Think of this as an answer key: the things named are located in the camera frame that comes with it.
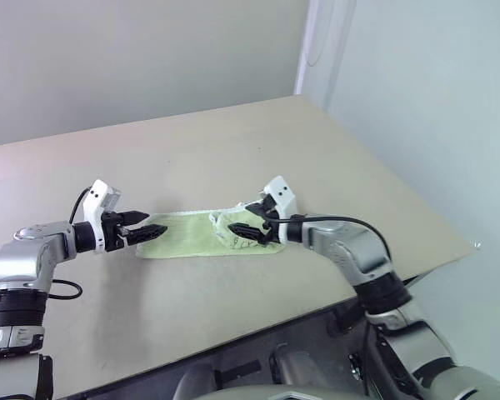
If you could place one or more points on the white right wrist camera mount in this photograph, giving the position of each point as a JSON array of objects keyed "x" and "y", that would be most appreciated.
[{"x": 282, "y": 195}]

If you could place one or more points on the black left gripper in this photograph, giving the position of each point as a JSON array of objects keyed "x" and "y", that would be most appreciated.
[{"x": 111, "y": 231}]

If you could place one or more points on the light green towel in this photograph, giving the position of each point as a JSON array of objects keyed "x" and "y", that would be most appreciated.
[{"x": 183, "y": 237}]

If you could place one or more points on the silver robot torso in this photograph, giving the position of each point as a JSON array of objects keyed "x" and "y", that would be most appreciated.
[{"x": 254, "y": 393}]

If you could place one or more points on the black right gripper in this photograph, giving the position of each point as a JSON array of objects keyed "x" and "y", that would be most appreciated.
[{"x": 273, "y": 235}]

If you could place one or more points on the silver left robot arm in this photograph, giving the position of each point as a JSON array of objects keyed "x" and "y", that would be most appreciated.
[{"x": 17, "y": 258}]

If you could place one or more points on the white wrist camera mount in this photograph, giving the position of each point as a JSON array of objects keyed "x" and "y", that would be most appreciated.
[
  {"x": 282, "y": 195},
  {"x": 95, "y": 199}
]

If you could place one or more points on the grey rounded robot leg part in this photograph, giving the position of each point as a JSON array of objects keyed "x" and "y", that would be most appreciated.
[{"x": 293, "y": 364}]

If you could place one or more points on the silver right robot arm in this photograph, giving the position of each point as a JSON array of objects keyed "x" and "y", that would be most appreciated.
[{"x": 358, "y": 250}]

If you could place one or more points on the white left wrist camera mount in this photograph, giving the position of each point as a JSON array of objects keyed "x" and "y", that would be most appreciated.
[{"x": 95, "y": 199}]

